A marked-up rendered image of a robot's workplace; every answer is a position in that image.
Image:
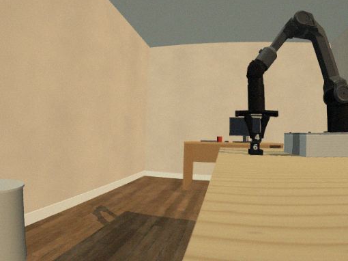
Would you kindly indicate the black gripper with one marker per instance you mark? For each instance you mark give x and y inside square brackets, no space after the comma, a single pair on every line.
[256,105]

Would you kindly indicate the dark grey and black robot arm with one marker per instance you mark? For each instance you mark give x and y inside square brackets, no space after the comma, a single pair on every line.
[335,88]

